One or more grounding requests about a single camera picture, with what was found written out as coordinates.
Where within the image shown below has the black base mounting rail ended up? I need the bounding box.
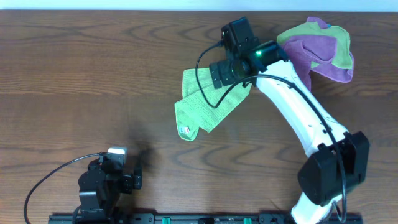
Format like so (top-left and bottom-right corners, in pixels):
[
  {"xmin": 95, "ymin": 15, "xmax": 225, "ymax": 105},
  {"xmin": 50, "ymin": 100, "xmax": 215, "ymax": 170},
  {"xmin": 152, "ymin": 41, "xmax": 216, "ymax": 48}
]
[{"xmin": 48, "ymin": 213, "xmax": 364, "ymax": 224}]

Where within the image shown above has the olive green cloth in pile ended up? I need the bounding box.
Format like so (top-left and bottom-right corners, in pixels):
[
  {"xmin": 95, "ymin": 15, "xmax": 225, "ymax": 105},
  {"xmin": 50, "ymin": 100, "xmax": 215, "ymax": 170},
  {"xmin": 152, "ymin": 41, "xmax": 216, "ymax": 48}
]
[{"xmin": 277, "ymin": 21, "xmax": 354, "ymax": 69}]

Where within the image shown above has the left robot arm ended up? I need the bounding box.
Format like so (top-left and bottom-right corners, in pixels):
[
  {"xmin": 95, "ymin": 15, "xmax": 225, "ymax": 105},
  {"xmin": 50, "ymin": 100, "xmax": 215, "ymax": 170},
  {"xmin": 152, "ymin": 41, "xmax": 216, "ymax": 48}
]
[{"xmin": 72, "ymin": 152, "xmax": 142, "ymax": 223}]

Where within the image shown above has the light green microfiber cloth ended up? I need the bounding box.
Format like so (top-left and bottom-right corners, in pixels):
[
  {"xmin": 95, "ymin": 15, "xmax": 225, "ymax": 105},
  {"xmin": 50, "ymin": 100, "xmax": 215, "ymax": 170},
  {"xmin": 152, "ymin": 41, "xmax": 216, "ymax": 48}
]
[{"xmin": 174, "ymin": 68, "xmax": 251, "ymax": 141}]

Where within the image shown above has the purple microfiber cloth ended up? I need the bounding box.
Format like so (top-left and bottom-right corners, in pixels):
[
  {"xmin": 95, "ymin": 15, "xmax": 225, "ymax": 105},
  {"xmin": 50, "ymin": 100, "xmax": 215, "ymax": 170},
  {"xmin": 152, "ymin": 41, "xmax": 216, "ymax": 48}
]
[{"xmin": 278, "ymin": 17, "xmax": 354, "ymax": 89}]

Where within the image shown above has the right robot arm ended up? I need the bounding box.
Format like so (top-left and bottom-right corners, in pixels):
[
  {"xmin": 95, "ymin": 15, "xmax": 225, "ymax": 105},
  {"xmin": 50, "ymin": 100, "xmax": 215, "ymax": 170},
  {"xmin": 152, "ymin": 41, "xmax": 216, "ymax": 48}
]
[{"xmin": 210, "ymin": 39, "xmax": 369, "ymax": 223}]

